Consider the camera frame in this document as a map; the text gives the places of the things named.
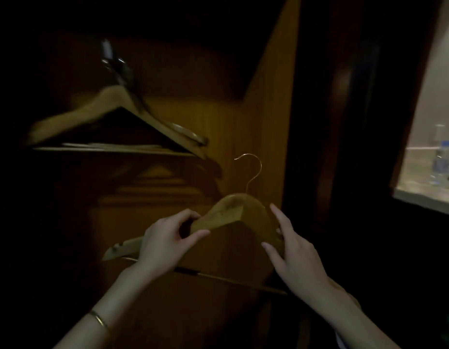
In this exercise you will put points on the person's left forearm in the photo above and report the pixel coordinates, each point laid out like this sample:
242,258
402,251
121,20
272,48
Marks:
104,308

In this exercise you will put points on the clear water bottle blue cap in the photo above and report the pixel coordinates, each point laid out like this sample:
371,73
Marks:
441,165

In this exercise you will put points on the small white tag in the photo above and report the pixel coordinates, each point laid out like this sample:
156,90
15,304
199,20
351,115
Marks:
107,50

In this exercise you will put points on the person's right hand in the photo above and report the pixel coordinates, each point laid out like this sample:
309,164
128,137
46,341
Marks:
302,267

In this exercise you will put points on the white plastic bottle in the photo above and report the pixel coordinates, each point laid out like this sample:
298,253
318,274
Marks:
439,133

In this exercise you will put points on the metal wardrobe hook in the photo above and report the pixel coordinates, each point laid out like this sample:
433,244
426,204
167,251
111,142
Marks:
117,69

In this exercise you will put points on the person's left hand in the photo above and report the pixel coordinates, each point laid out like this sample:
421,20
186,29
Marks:
162,247

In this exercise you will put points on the white marble counter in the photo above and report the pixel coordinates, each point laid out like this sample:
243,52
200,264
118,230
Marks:
413,194

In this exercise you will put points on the brown wooden wardrobe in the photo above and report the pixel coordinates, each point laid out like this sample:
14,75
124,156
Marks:
228,123

